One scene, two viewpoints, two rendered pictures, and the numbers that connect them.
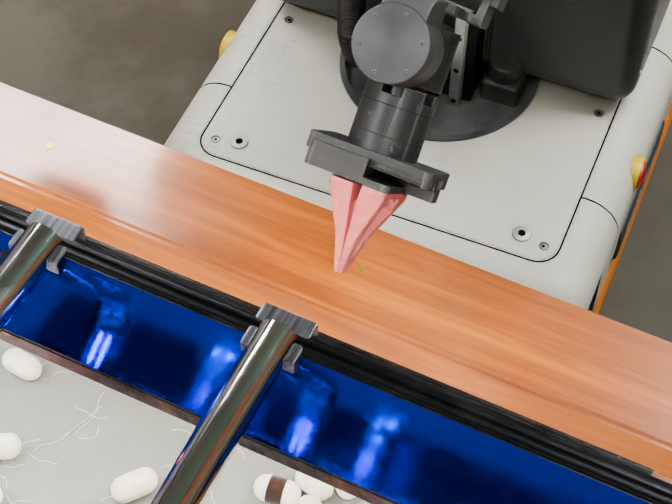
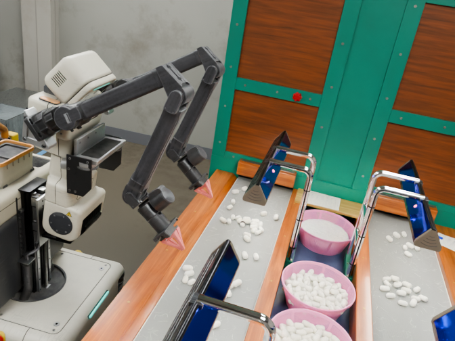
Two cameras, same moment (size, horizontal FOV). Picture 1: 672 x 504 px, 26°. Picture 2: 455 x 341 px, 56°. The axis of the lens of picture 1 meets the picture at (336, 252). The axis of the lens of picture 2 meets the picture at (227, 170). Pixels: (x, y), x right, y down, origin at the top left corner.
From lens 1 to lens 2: 188 cm
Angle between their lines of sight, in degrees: 78
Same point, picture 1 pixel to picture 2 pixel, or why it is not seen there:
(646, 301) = not seen: hidden behind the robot
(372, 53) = (203, 155)
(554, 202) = (91, 262)
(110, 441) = (237, 243)
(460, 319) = (204, 202)
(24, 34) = not seen: outside the picture
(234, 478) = (240, 230)
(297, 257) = (193, 218)
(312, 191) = (80, 306)
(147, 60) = not seen: outside the picture
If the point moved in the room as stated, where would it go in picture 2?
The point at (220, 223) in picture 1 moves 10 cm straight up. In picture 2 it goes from (186, 226) to (189, 206)
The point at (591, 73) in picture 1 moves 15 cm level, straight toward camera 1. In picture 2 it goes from (59, 244) to (88, 249)
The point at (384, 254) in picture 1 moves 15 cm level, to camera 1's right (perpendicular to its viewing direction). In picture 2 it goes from (191, 209) to (187, 192)
